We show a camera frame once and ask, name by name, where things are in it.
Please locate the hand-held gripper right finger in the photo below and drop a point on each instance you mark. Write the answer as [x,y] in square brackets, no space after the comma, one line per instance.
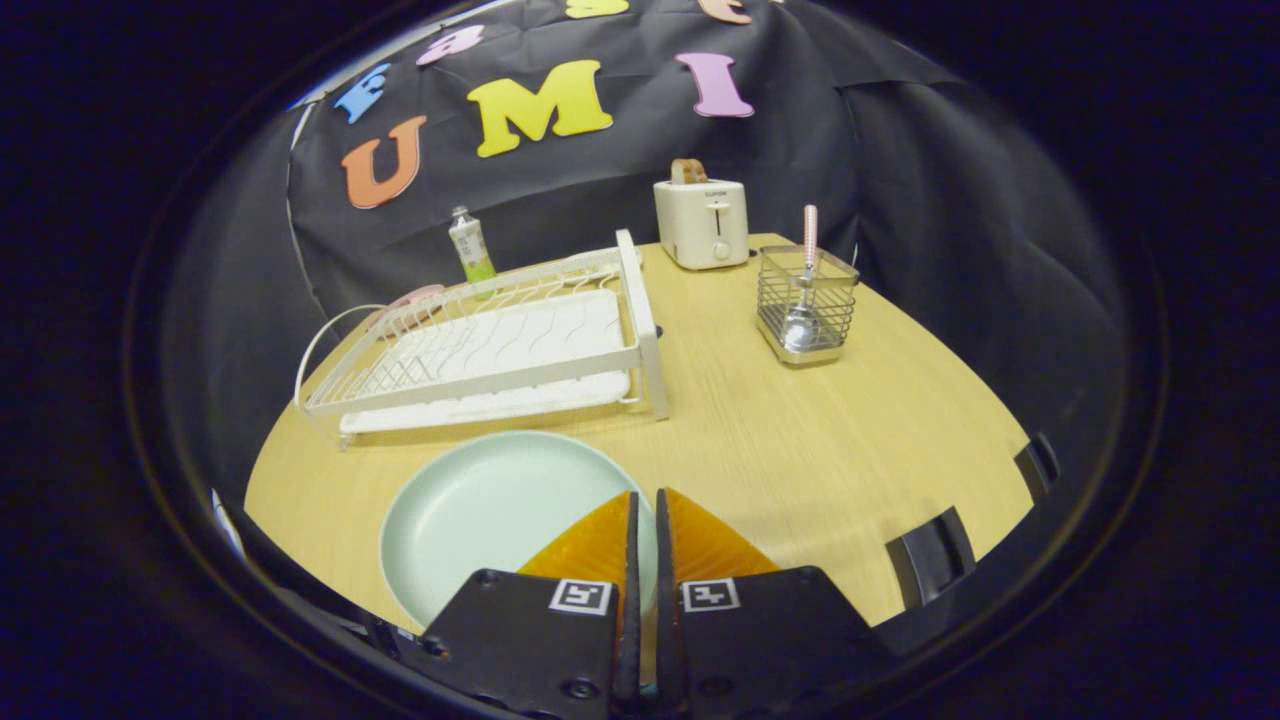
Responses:
[665,620]

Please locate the brown bread slice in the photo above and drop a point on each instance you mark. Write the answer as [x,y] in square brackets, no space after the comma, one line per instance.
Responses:
[688,172]

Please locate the clear bottle green liquid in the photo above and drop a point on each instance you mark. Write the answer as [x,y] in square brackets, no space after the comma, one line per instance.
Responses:
[470,245]

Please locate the pink plate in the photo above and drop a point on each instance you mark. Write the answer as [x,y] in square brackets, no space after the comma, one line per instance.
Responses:
[415,296]

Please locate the pale green plate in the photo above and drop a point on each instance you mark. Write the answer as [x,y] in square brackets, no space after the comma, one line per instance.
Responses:
[480,520]

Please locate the cream toaster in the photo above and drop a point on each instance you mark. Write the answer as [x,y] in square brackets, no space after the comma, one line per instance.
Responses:
[705,225]

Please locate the black backdrop cloth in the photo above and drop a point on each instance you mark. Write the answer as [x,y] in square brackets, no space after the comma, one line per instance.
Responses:
[600,180]

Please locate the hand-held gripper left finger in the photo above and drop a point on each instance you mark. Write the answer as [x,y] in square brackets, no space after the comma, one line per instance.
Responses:
[632,620]

